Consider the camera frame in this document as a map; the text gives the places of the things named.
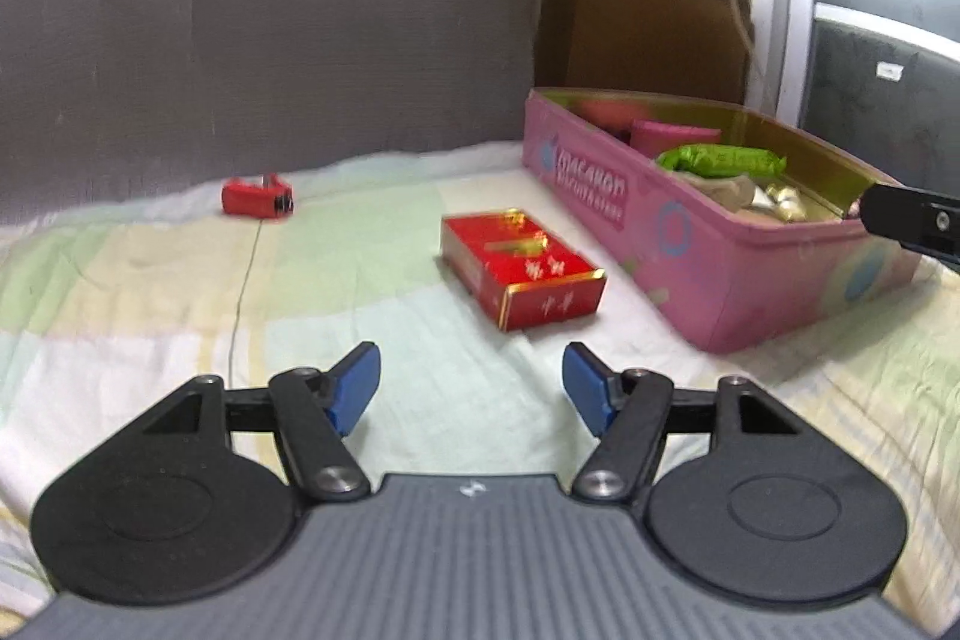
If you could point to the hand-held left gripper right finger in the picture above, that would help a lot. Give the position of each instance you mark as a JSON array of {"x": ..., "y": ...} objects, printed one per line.
[{"x": 585, "y": 385}]

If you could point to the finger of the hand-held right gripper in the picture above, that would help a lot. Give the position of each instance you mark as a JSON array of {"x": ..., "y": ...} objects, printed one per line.
[{"x": 911, "y": 220}]

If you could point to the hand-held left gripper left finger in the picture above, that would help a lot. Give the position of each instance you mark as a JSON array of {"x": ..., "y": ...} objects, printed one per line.
[{"x": 356, "y": 385}]

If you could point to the gold foil item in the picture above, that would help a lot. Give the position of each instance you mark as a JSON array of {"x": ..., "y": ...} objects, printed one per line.
[{"x": 784, "y": 201}]

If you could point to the red and gold box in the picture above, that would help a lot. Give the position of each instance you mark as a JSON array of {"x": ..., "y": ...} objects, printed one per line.
[{"x": 521, "y": 269}]

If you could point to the pink biscuit tin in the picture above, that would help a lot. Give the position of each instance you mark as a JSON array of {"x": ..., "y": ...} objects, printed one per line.
[{"x": 675, "y": 250}]

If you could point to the green snack packet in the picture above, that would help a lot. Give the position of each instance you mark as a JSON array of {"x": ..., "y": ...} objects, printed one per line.
[{"x": 720, "y": 160}]

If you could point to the magenta triangular pouch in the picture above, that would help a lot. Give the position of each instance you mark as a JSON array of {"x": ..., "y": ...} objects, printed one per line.
[{"x": 671, "y": 136}]

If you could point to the black cabinet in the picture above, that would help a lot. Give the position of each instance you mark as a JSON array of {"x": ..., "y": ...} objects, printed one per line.
[{"x": 877, "y": 55}]

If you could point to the small red toy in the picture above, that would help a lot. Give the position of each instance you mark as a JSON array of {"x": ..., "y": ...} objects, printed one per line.
[{"x": 251, "y": 199}]

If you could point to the checkered bedsheet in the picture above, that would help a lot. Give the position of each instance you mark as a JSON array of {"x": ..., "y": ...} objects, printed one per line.
[{"x": 150, "y": 310}]

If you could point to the brown wooden board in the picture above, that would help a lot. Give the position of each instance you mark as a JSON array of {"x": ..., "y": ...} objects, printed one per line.
[{"x": 637, "y": 33}]

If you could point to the grey fabric headboard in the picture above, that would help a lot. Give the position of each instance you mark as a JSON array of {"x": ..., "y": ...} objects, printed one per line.
[{"x": 262, "y": 25}]

